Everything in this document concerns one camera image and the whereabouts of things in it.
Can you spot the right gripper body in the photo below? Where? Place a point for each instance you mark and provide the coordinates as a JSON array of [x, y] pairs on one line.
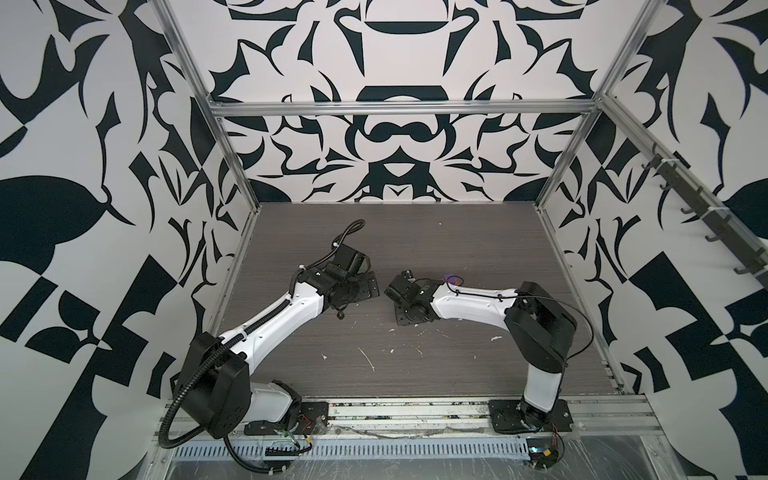
[[404, 316]]

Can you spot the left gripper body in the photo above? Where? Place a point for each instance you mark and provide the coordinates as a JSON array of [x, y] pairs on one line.
[[358, 288]]

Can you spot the purple cube block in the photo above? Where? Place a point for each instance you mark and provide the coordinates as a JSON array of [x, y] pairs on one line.
[[454, 280]]

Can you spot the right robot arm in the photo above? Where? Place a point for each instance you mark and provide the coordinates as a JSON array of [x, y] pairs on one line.
[[541, 328]]

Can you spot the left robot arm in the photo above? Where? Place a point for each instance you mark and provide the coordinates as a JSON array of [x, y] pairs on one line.
[[215, 393]]

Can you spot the green circuit board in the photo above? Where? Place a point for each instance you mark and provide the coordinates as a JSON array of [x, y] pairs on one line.
[[543, 453]]

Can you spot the white slotted cable duct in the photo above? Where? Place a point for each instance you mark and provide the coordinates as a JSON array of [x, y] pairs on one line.
[[327, 449]]

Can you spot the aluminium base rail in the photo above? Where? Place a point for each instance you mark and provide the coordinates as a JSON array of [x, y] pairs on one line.
[[574, 416]]

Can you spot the black wall hook rack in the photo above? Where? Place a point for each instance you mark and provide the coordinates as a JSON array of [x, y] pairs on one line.
[[701, 204]]

